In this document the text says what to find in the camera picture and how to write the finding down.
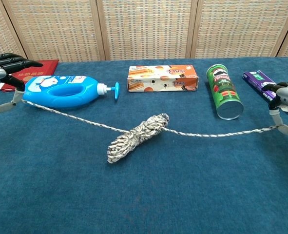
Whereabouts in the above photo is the red certificate book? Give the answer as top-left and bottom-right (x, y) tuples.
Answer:
(1, 59), (59, 93)

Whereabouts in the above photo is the purple carton box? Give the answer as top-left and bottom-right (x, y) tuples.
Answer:
(242, 70), (288, 113)

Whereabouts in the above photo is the speckled white braided rope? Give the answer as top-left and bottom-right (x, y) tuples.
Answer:
(21, 99), (288, 164)

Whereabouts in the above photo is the green Pringles can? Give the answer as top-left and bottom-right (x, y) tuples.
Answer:
(206, 63), (244, 121)

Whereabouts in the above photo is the orange snack box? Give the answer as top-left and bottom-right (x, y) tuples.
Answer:
(127, 64), (199, 93)

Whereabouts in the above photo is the blue pump bottle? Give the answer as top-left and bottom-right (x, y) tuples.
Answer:
(22, 75), (120, 109)

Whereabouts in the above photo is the blue carpet table cover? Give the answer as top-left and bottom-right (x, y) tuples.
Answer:
(0, 57), (288, 234)

